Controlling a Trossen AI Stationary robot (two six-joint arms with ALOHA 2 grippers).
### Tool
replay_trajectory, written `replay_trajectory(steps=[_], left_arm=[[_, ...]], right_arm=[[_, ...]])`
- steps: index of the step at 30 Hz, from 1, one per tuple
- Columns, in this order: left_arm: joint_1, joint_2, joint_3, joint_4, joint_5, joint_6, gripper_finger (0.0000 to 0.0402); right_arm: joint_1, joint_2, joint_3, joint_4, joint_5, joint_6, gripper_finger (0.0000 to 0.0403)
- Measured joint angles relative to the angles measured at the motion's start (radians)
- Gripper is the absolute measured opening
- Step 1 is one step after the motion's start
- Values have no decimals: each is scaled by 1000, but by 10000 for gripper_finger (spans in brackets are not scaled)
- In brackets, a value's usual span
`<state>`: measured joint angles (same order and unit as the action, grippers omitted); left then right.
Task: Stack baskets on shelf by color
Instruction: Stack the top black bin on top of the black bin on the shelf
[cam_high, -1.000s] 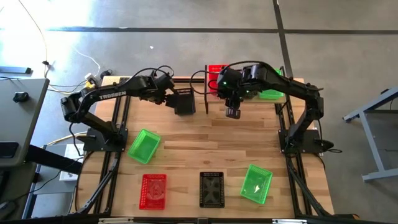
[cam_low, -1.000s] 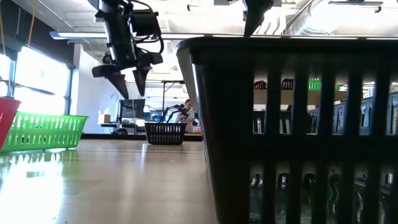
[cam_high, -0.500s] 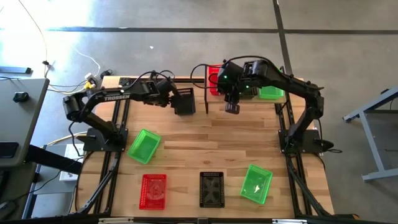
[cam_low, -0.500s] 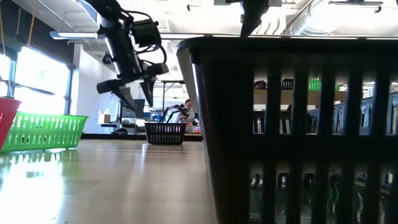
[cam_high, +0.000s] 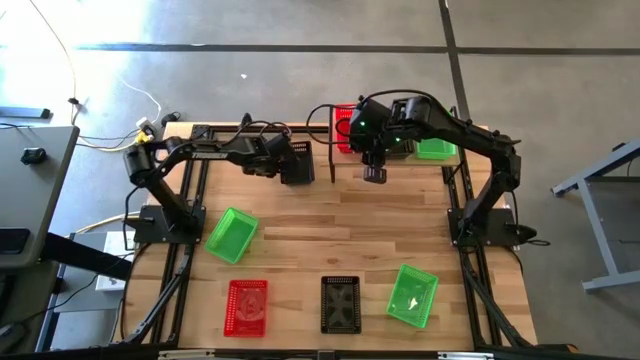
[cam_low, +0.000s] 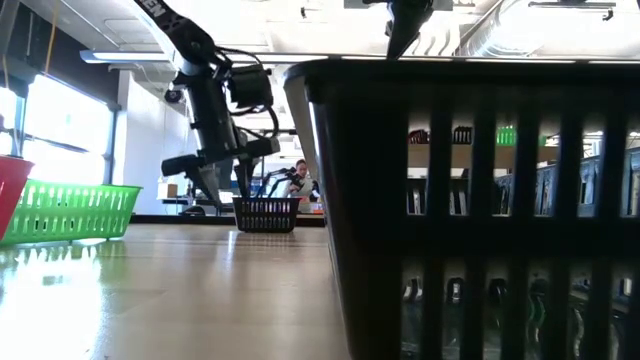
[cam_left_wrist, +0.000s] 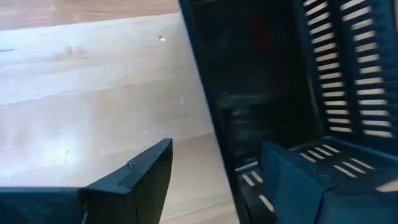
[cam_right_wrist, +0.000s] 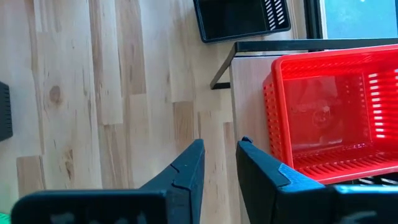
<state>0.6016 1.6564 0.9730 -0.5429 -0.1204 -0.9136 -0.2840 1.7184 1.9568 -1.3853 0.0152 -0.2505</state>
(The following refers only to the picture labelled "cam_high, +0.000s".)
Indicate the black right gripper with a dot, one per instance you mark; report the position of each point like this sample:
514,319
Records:
372,127

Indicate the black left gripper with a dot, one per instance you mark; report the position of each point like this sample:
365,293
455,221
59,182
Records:
280,152

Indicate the red plastic basket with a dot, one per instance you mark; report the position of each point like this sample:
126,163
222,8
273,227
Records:
342,130
245,307

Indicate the green plastic basket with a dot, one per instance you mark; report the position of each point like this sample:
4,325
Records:
436,149
412,296
231,235

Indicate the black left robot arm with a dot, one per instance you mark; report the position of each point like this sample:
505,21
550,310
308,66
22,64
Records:
215,152

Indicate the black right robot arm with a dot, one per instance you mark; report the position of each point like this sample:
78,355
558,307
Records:
480,145

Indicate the small black clamp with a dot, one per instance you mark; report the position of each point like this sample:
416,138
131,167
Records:
246,120

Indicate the black power adapter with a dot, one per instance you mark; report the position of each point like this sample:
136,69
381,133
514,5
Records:
170,119

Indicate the yellow plug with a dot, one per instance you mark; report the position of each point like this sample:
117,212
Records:
145,137

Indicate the white power strip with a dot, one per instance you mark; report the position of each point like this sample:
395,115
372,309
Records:
145,125

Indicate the white flat box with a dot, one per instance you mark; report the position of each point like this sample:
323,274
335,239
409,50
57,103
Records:
117,245

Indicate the black desk leg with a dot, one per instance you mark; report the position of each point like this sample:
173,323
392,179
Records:
85,256

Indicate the gray floor mat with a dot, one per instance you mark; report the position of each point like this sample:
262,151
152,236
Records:
85,300

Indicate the small black desk device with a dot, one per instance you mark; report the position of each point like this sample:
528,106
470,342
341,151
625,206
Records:
33,156

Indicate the gray side desk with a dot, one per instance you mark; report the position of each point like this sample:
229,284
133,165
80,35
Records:
30,200

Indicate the gray flat bar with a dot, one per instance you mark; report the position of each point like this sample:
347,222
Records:
25,113

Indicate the gray metal stand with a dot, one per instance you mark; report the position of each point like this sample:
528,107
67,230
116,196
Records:
607,260

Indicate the black flat phone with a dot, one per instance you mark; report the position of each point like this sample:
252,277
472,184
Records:
12,241

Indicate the dark computer mouse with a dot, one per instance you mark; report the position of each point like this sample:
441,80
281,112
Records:
11,337

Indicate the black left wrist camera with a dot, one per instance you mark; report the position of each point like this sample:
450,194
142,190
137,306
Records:
260,171

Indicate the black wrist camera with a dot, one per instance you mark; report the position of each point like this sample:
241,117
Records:
260,171
375,174

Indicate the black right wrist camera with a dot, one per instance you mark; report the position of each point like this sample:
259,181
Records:
375,174

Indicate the black aluminium table frame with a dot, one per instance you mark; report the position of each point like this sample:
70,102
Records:
220,128

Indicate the silver aluminium bracket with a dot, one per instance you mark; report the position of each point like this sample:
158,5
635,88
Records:
465,355
185,354

